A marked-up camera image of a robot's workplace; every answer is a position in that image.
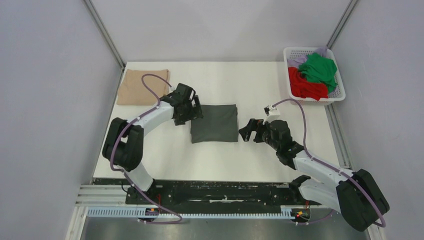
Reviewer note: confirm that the white slotted cable duct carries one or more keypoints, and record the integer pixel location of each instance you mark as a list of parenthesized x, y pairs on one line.
[(146, 212)]

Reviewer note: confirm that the left aluminium corner post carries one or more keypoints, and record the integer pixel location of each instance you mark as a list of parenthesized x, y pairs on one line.
[(104, 33)]

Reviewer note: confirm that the folded beige t shirt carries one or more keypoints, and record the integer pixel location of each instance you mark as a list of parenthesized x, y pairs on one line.
[(132, 92)]

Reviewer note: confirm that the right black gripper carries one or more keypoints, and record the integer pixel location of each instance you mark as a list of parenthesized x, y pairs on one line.
[(252, 126)]

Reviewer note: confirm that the dark grey t shirt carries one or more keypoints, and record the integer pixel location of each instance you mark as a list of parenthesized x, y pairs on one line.
[(218, 124)]

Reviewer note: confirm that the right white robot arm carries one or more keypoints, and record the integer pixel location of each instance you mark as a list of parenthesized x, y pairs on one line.
[(353, 194)]

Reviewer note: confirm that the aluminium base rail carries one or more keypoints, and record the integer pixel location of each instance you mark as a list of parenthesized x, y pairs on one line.
[(113, 195)]

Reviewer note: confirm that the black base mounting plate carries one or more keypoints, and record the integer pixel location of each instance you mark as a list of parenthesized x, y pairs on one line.
[(223, 197)]

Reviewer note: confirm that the aluminium corner post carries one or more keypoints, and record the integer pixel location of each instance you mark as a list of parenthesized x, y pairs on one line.
[(342, 22), (104, 33)]

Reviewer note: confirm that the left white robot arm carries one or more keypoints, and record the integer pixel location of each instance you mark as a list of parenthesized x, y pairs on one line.
[(124, 142)]

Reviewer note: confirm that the red t shirt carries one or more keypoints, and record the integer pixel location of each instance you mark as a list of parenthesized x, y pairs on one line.
[(302, 88)]

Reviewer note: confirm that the white plastic laundry basket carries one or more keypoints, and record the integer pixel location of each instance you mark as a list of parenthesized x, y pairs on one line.
[(337, 95)]

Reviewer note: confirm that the right aluminium corner post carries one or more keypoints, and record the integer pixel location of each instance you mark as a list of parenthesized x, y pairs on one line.
[(342, 22)]

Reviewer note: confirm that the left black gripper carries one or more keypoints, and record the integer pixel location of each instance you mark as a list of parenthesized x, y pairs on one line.
[(196, 111)]

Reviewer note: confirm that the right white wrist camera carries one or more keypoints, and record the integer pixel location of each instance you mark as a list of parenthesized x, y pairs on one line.
[(272, 114)]

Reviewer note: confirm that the green t shirt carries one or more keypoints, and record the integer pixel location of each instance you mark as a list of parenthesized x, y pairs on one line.
[(318, 69)]

